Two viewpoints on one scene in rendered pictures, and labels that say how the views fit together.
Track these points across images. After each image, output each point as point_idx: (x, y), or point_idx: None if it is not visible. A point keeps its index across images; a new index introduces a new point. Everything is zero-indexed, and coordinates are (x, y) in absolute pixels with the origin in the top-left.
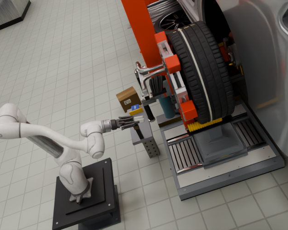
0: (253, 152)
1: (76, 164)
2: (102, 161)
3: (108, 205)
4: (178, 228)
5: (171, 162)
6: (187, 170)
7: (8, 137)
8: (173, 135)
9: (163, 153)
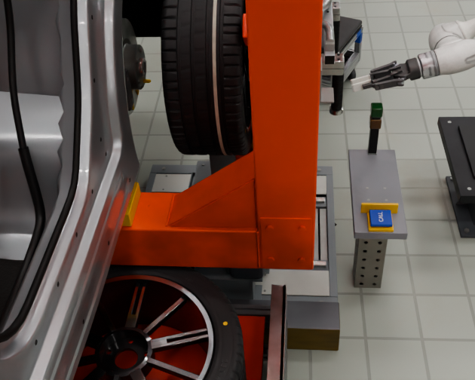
0: (182, 189)
1: None
2: None
3: (452, 122)
4: (346, 150)
5: (329, 219)
6: None
7: None
8: (309, 275)
9: (344, 269)
